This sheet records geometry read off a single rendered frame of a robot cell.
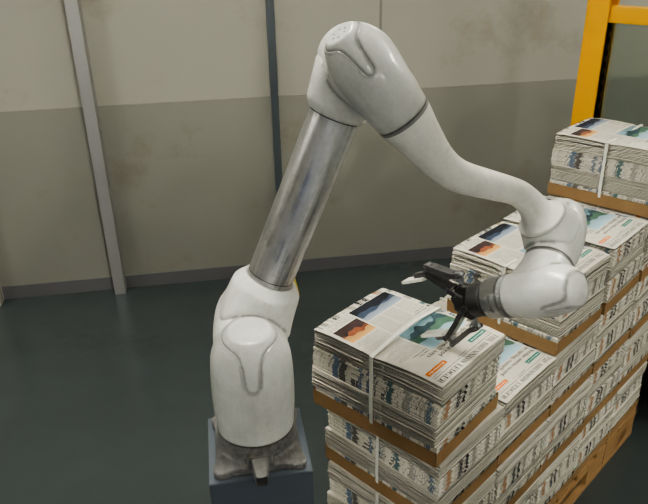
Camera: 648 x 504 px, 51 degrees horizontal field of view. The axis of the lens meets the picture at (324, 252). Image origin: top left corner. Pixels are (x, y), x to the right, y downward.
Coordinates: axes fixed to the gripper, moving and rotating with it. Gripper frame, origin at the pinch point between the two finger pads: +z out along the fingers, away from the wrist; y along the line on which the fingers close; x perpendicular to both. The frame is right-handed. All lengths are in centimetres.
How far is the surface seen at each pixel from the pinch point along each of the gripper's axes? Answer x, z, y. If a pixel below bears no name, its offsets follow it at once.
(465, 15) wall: 226, 104, -93
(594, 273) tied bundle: 65, -9, 17
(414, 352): -6.5, -0.2, 8.7
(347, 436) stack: -9.1, 31.4, 30.4
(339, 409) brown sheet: -14.6, 23.5, 19.5
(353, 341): -12.4, 11.9, 2.6
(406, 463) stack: -9.7, 12.1, 36.4
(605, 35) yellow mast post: 160, 8, -51
